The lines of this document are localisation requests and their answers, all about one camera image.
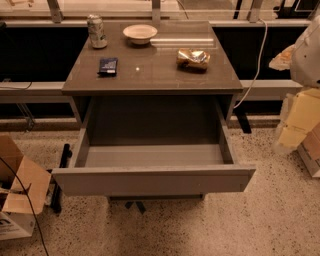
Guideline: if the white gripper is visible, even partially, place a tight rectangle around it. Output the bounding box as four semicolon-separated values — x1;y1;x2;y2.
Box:
269;45;320;154

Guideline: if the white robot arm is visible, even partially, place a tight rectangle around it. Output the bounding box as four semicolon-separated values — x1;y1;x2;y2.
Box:
269;15;320;154

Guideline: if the open grey top drawer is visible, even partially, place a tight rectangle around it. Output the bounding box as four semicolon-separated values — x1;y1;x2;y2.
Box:
61;96;255;199

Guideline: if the white green soda can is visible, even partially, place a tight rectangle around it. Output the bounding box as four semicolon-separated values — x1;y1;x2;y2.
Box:
87;14;108;49

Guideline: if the cardboard box at right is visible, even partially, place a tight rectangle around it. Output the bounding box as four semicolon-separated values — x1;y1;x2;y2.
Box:
298;123;320;178

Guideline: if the grey cabinet desk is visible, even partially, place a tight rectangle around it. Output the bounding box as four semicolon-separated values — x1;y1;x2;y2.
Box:
62;20;243;119

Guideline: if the white ceramic bowl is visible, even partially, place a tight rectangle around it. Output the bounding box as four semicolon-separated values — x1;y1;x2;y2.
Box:
123;24;158;45

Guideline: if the dark blue snack packet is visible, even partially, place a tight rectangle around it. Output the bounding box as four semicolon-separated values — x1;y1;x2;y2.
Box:
97;58;118;76

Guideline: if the black desk leg bar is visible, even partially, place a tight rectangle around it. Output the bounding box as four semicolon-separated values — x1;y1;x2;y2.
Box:
50;144;72;214

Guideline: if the open cardboard box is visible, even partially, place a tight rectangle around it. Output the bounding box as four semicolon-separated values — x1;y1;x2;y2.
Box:
0;135;51;240

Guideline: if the white power cable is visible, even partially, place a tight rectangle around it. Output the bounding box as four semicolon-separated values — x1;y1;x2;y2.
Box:
233;18;270;110

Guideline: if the black floor cable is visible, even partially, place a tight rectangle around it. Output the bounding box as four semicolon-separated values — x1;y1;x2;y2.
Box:
0;156;50;256

